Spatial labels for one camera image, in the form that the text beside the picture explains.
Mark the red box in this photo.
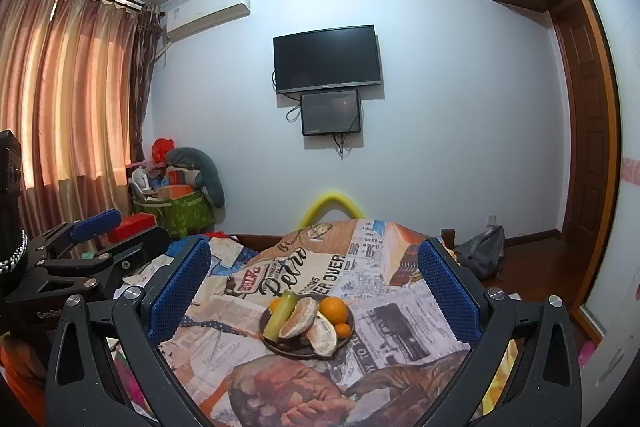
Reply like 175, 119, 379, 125
109, 213, 155, 244

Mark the yellow green banana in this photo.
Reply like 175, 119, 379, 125
262, 291, 297, 342

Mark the black wall television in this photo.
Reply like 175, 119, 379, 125
273, 25, 383, 95

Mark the braided black white wrist strap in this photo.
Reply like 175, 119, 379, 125
0, 231, 27, 277

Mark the blue white bedsheet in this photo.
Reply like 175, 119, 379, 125
115, 232, 251, 298

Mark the grey bag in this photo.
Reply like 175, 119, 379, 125
455, 225, 507, 280

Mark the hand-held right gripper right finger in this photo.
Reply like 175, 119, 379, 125
415, 237, 583, 427

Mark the printed blanket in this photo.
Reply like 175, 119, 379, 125
115, 218, 521, 427

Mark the white frosted wardrobe door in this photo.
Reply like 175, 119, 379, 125
557, 0, 640, 413

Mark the brown patterned drape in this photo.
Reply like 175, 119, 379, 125
130, 2, 167, 164

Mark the red plastic bag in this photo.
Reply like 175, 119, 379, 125
151, 138, 176, 162

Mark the dark round plate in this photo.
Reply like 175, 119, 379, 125
258, 292, 357, 360

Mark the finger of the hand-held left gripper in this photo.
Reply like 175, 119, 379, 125
10, 226, 171, 304
30, 209, 122, 261

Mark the person's left forearm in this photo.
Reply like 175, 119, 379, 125
0, 332, 51, 425

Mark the pink item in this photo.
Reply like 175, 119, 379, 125
577, 341, 597, 370

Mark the small black wall monitor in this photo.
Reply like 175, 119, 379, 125
300, 90, 362, 136

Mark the green bag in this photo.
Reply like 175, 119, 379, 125
134, 192, 215, 238

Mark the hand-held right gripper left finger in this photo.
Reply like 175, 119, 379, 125
44, 237, 218, 427

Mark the white air conditioner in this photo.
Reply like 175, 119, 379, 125
162, 0, 251, 42

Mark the wooden door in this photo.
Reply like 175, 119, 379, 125
552, 4, 621, 258

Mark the orange pink curtain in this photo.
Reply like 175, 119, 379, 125
0, 0, 140, 235

